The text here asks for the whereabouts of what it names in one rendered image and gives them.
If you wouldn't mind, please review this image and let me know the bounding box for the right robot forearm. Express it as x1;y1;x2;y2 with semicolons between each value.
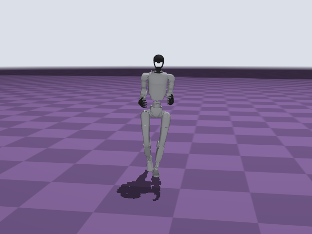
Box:
138;92;146;102

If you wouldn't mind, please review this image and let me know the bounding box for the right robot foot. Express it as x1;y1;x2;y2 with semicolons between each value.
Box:
147;156;153;172

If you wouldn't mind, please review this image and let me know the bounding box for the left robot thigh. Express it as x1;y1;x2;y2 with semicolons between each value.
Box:
156;111;171;148

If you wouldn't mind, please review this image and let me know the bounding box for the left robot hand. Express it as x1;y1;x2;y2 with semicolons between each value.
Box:
168;94;174;105

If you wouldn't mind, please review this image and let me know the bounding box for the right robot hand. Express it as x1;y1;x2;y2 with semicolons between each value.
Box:
138;97;147;108

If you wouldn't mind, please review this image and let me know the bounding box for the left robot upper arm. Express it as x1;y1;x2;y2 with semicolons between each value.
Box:
166;74;175;97

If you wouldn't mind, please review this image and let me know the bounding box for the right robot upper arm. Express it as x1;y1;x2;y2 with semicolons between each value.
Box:
141;73;149;96

